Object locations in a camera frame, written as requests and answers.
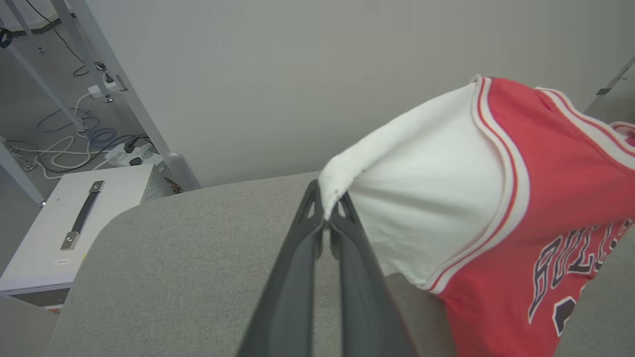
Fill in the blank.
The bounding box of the white power strip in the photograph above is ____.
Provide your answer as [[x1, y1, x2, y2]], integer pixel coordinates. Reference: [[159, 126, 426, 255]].
[[103, 140, 163, 168]]

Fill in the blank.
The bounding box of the slanted grey table leg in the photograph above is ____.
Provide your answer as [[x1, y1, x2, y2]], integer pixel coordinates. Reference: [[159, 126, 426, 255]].
[[0, 0, 89, 133]]

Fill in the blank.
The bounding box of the blue coiled cable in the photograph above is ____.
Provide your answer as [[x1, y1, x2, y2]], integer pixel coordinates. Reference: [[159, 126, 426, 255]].
[[37, 107, 119, 150]]

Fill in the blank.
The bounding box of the white floor cable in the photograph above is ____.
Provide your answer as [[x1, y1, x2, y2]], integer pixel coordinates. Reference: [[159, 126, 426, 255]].
[[7, 92, 116, 180]]

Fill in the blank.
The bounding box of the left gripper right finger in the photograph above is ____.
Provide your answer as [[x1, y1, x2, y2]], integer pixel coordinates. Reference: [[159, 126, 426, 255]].
[[330, 191, 417, 357]]

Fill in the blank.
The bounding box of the white metal equipment case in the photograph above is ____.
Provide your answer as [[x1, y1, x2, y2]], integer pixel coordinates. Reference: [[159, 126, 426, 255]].
[[0, 164, 173, 314]]

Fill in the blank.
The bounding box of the thick grey table leg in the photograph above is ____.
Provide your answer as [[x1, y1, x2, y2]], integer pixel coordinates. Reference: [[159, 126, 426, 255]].
[[0, 143, 47, 207]]

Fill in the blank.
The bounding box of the white power adapter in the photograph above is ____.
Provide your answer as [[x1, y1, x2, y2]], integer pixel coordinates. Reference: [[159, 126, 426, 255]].
[[88, 81, 121, 100]]

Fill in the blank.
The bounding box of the red and white basketball jersey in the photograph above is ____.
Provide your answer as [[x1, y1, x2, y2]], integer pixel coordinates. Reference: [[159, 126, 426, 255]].
[[317, 74, 635, 357]]

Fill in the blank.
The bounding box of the thin black floor cable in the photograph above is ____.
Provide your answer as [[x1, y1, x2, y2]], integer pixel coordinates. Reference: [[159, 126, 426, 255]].
[[24, 0, 107, 77]]

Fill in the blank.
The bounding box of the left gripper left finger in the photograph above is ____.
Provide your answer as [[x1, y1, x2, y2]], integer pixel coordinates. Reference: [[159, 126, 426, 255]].
[[237, 179, 326, 357]]

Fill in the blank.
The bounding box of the grey partition post with foot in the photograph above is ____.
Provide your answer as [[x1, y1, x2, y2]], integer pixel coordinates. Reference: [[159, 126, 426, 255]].
[[50, 0, 202, 192]]

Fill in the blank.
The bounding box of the black case carry handle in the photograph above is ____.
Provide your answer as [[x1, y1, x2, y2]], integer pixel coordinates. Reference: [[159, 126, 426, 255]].
[[60, 180, 106, 251]]

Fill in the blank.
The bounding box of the grey taped partition post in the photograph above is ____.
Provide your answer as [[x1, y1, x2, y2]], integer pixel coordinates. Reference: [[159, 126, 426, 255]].
[[585, 55, 635, 116]]

